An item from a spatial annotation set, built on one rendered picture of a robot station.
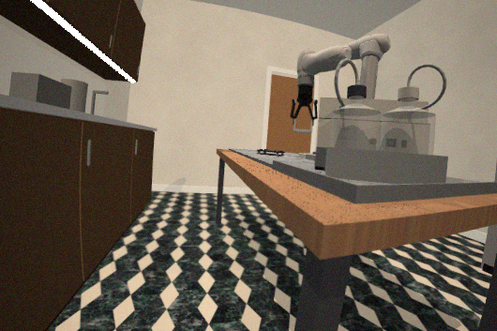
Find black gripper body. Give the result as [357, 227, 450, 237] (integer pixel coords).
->
[297, 85, 313, 107]

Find translucent plastic bottle with grey cap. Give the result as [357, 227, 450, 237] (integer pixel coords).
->
[380, 86, 436, 155]

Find grey curved hose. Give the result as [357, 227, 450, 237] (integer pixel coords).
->
[334, 58, 359, 107]
[407, 64, 446, 110]

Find translucent plastic bottle with black cap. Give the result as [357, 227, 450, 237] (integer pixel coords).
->
[330, 84, 381, 151]

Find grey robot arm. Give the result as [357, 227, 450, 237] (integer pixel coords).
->
[297, 34, 391, 99]

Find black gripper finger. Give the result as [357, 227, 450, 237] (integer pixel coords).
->
[291, 99, 303, 128]
[306, 99, 318, 132]

